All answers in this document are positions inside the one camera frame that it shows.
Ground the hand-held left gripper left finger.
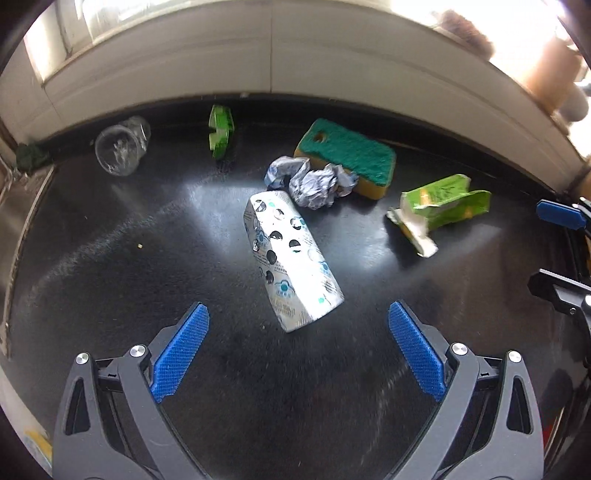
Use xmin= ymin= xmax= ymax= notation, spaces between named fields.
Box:
xmin=53 ymin=302 xmax=214 ymax=480

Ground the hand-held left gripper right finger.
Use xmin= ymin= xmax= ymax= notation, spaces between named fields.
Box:
xmin=388 ymin=300 xmax=544 ymax=480

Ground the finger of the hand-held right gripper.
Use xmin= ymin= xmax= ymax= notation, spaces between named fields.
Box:
xmin=536 ymin=198 xmax=591 ymax=237
xmin=528 ymin=270 xmax=591 ymax=329

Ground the white spotted carton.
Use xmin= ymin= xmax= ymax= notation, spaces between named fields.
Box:
xmin=244 ymin=190 xmax=346 ymax=333

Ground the white mortar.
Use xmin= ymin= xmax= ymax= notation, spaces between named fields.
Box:
xmin=556 ymin=83 xmax=590 ymax=123

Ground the green cardboard box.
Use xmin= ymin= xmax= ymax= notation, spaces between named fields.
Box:
xmin=387 ymin=174 xmax=492 ymax=257

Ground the wooden utensil holder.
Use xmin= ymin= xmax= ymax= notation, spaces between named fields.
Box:
xmin=524 ymin=30 xmax=583 ymax=108

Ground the crumpled foil paper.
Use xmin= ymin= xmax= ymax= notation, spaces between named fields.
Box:
xmin=264 ymin=156 xmax=360 ymax=211

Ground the jar of red beans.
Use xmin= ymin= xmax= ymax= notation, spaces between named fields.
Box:
xmin=434 ymin=9 xmax=496 ymax=61

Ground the steel sink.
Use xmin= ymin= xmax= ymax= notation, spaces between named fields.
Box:
xmin=0 ymin=161 xmax=57 ymax=361

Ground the green and yellow sponge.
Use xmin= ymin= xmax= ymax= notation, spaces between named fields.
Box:
xmin=294 ymin=118 xmax=397 ymax=200

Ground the clear plastic cup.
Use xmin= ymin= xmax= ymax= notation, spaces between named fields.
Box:
xmin=95 ymin=116 xmax=152 ymax=177

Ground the green plastic piece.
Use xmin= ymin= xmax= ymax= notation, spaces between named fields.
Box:
xmin=208 ymin=104 xmax=235 ymax=160

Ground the dark green scrub pad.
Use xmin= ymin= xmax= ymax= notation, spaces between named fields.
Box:
xmin=16 ymin=143 xmax=51 ymax=174

